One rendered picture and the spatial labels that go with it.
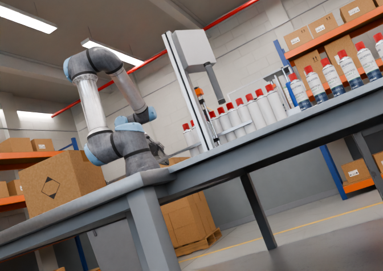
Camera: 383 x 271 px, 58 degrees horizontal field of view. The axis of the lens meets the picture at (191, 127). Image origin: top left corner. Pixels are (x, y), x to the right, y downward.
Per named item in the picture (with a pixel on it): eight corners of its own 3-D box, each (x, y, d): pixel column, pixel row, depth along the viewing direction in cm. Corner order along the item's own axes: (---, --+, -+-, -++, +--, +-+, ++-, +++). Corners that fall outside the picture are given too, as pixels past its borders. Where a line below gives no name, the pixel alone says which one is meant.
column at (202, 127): (221, 160, 157) (172, 32, 170) (218, 161, 153) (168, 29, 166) (212, 164, 159) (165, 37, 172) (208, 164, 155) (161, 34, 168)
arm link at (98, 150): (117, 155, 142) (85, 43, 157) (86, 168, 145) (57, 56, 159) (129, 158, 154) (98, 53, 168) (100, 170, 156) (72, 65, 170)
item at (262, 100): (280, 127, 161) (264, 88, 165) (278, 127, 157) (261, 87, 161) (270, 132, 163) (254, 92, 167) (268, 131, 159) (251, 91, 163)
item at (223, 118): (240, 144, 169) (225, 105, 173) (237, 144, 164) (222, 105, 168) (231, 148, 171) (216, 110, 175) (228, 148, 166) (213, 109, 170)
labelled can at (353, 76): (367, 92, 147) (346, 49, 151) (367, 90, 142) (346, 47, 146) (354, 97, 149) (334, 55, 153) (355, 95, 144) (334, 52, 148)
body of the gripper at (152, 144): (166, 148, 191) (151, 134, 195) (158, 148, 183) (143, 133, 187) (159, 158, 193) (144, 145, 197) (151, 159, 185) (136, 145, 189)
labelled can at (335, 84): (349, 99, 150) (329, 57, 154) (349, 97, 145) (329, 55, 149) (337, 104, 152) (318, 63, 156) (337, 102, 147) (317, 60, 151)
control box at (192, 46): (217, 62, 168) (203, 28, 172) (188, 65, 159) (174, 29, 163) (207, 72, 177) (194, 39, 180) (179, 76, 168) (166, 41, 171)
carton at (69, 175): (111, 199, 178) (96, 150, 183) (84, 205, 155) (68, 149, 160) (64, 218, 185) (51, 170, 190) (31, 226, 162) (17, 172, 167)
